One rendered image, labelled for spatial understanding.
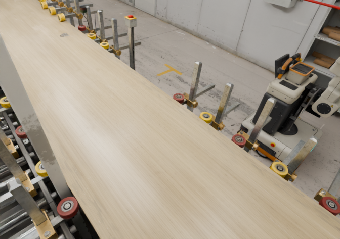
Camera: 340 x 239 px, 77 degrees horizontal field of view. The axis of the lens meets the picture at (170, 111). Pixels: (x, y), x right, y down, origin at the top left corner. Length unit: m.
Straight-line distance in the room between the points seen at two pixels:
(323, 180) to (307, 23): 2.21
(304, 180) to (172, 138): 1.70
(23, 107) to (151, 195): 0.60
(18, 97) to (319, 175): 2.60
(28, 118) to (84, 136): 0.50
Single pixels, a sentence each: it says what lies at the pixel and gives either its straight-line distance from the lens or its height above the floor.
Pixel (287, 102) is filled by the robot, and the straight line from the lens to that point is 2.14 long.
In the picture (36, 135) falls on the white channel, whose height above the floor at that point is 1.23.
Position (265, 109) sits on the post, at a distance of 1.23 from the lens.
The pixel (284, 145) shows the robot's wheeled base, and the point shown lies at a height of 0.28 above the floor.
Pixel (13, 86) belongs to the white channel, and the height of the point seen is 1.43.
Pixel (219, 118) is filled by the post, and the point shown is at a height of 0.87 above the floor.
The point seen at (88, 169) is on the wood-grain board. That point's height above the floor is 0.90.
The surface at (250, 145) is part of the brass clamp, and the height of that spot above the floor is 0.84.
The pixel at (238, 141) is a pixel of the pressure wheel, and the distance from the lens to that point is 1.29.
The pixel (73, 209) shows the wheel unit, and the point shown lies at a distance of 1.03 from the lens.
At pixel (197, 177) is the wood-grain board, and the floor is 0.90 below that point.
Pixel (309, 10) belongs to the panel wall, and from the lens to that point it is 3.84.
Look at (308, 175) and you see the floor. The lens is 2.67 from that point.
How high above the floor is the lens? 1.81
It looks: 41 degrees down
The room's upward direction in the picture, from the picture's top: 6 degrees clockwise
